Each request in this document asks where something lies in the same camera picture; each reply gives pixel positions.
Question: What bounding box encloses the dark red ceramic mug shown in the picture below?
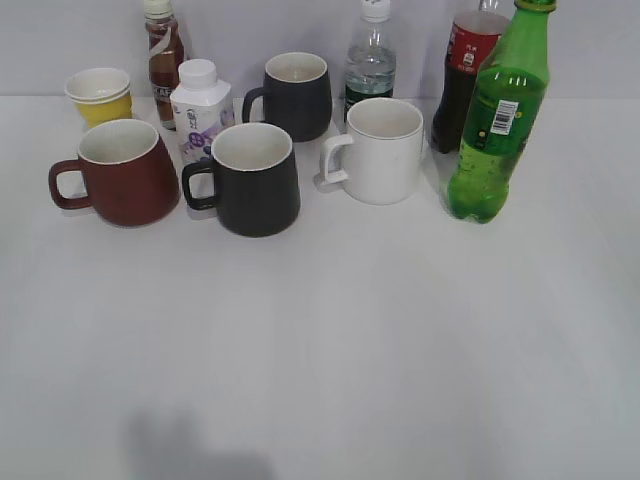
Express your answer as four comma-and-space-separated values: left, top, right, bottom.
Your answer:
48, 119, 180, 227

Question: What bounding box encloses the green soda bottle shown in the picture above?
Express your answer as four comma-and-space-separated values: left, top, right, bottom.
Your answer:
447, 0, 557, 223

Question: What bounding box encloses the yellow paper cup stack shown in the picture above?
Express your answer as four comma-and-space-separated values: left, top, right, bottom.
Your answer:
64, 67, 133, 128

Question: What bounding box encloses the black front ceramic mug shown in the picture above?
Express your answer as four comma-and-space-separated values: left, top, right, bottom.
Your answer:
181, 122, 301, 237

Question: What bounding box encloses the white ceramic mug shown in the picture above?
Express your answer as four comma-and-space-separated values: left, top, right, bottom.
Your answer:
319, 97, 424, 205

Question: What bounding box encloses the dark grey rear mug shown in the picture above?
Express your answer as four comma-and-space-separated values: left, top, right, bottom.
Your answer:
242, 52, 333, 142

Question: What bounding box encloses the white milk carton bottle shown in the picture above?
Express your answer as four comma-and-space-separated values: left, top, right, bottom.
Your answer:
170, 59, 235, 164

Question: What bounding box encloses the clear water bottle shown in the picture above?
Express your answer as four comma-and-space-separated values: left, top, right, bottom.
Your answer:
344, 1, 396, 116

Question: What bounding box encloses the brown coffee drink bottle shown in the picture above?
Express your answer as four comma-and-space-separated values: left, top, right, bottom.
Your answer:
143, 0, 185, 130

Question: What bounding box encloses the dark cola bottle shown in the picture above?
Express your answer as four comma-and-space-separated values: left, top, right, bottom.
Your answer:
431, 1, 509, 154

